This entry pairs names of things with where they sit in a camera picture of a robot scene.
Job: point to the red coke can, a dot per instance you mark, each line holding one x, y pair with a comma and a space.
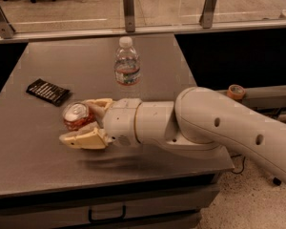
77, 115

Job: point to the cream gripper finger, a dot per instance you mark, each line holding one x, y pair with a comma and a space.
99, 107
90, 137

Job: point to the metal railing bracket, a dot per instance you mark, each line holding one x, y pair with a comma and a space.
6, 29
129, 18
207, 16

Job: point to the grey cabinet drawer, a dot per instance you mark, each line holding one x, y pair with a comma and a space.
177, 208

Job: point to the right metal railing bracket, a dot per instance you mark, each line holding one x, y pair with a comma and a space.
207, 16

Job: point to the middle metal railing bracket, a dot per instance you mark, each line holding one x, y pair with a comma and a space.
129, 18

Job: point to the black drawer handle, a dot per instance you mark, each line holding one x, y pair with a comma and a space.
107, 214

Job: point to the grey metal ledge rail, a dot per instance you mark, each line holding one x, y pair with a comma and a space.
270, 101

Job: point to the clear plastic water bottle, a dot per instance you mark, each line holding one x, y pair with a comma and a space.
127, 63

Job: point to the black snack packet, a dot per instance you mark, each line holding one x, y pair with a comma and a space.
48, 92

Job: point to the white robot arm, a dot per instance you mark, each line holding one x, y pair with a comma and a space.
198, 122

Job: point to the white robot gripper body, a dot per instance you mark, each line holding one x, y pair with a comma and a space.
121, 122

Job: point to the orange tape roll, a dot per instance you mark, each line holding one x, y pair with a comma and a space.
236, 92

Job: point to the left metal railing bracket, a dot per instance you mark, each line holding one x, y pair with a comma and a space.
6, 29

